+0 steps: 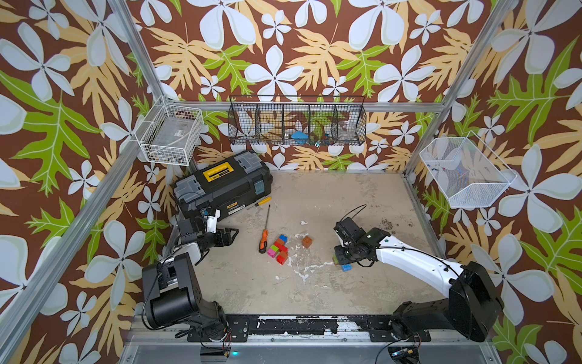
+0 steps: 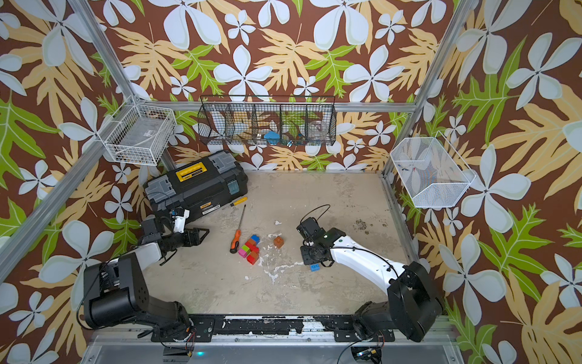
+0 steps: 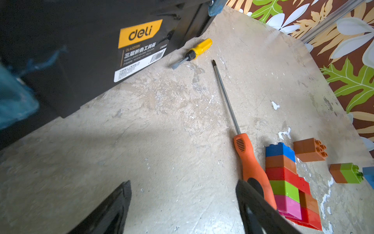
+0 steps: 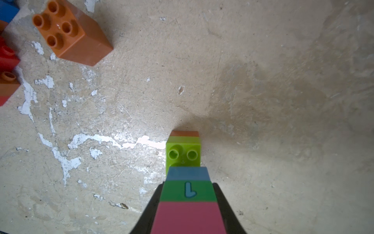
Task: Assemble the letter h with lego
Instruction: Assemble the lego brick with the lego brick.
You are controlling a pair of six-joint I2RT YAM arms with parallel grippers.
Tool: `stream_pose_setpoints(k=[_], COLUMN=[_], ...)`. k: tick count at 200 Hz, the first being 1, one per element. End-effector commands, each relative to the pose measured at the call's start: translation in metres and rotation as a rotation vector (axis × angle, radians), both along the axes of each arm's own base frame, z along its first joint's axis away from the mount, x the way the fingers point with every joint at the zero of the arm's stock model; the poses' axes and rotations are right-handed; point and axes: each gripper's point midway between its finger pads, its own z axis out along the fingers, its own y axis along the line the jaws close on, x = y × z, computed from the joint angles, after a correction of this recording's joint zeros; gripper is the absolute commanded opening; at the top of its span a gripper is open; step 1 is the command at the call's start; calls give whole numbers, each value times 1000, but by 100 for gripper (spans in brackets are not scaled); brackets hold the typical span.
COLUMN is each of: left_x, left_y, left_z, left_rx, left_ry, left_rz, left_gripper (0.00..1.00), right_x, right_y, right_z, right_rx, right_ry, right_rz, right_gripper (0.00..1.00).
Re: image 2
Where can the black deli toolbox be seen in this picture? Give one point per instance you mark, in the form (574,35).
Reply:
(201,187)

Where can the white wire basket right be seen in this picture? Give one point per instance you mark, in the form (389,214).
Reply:
(432,171)

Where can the white wire basket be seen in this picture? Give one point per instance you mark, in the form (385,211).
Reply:
(432,171)
(138,133)

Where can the small yellow handled screwdriver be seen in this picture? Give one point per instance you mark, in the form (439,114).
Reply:
(241,201)

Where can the red long lego brick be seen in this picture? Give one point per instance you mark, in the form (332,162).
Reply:
(251,247)

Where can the orange black handled screwdriver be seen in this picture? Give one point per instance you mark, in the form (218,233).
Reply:
(234,246)

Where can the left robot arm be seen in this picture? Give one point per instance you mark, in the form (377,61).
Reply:
(115,292)

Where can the white wire basket left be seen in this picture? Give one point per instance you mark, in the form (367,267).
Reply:
(138,133)

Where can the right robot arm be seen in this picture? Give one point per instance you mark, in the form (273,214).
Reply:
(413,302)

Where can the black wire basket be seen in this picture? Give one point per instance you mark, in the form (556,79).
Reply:
(268,121)

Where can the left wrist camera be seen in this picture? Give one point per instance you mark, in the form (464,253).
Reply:
(179,217)

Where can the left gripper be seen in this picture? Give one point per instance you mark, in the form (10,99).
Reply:
(197,240)

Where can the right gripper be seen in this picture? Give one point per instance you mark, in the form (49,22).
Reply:
(306,259)

